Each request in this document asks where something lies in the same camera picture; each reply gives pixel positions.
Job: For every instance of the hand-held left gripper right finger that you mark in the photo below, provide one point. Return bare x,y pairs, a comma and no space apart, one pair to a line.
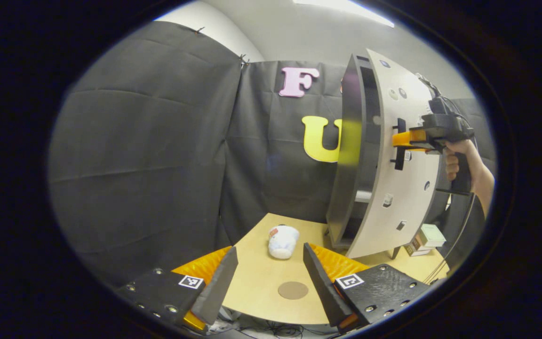
322,287

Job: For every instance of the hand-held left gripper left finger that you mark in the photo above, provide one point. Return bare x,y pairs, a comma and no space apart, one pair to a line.
219,287

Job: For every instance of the brown book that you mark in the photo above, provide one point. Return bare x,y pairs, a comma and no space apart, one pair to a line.
416,244

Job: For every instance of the dark grey cabinet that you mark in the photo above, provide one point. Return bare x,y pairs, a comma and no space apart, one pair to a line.
346,165

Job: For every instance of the white fluffy toy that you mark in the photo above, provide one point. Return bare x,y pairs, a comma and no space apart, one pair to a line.
282,242

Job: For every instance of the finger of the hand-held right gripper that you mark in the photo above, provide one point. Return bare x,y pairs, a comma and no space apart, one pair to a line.
407,138

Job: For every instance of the black backdrop cloth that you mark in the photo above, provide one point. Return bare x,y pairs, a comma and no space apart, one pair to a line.
148,155

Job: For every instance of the beige cabinet door with stickers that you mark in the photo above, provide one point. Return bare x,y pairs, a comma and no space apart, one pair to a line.
412,202

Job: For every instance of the round brown coaster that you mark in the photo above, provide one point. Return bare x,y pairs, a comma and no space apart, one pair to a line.
293,290

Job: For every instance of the large ceiling light panel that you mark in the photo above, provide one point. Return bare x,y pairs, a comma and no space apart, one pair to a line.
346,8

